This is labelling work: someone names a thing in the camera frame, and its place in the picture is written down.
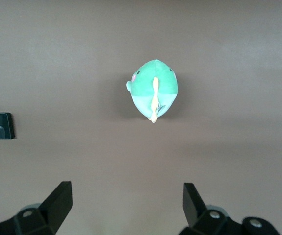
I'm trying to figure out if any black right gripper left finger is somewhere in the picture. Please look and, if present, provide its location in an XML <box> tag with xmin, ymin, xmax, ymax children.
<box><xmin>0</xmin><ymin>181</ymin><xmax>73</xmax><ymax>235</ymax></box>

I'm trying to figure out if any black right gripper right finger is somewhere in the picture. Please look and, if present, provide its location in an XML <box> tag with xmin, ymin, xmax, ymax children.
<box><xmin>179</xmin><ymin>183</ymin><xmax>245</xmax><ymax>235</ymax></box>

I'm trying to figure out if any green dinosaur plush toy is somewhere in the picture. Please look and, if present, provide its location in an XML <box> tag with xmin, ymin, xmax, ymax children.
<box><xmin>126</xmin><ymin>59</ymin><xmax>179</xmax><ymax>124</ymax></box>

